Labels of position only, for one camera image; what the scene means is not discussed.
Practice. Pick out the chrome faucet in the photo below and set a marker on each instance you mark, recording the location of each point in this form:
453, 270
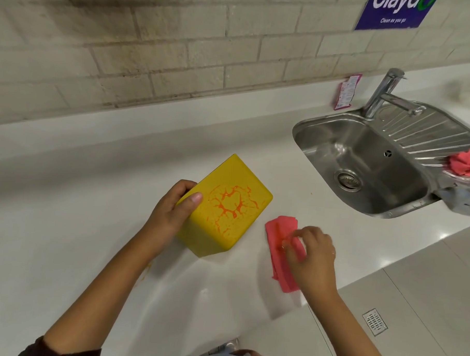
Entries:
380, 89

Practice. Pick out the person's left forearm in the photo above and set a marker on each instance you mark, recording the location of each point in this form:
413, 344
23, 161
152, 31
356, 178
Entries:
105, 294

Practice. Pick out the blue wall sign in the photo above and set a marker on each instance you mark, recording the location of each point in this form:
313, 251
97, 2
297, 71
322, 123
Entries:
393, 14

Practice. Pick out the stainless steel sink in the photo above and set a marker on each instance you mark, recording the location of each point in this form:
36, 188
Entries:
375, 170

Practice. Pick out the dark sleeve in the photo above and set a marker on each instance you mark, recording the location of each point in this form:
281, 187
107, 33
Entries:
52, 350

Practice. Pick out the crumpled pink cloth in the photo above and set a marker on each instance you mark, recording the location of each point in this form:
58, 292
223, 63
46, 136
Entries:
467, 162

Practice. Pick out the person's right fingers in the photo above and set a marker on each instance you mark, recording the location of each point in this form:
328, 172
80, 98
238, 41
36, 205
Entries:
300, 241

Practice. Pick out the person's right hand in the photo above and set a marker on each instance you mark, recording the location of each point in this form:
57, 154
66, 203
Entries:
314, 265

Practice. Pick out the metal floor drain grate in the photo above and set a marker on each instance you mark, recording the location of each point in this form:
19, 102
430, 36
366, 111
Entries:
375, 322

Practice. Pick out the person's left thumb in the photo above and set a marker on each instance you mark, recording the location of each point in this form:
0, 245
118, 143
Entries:
190, 205

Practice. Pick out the person's right forearm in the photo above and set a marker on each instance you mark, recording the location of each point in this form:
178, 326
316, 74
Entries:
345, 328

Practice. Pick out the yellow box with orange stain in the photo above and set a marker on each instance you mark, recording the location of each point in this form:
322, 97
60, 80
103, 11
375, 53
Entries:
235, 176

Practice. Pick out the pink cleaning cloth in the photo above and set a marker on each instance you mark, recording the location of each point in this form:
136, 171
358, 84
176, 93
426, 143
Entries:
275, 232

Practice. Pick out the grey cloth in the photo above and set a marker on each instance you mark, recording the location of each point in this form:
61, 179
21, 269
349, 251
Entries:
461, 199

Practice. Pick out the pink packet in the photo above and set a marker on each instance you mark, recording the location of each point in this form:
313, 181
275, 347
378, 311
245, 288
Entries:
347, 91

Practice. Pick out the person's left hand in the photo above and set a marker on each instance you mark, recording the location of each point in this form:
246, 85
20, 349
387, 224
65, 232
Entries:
164, 219

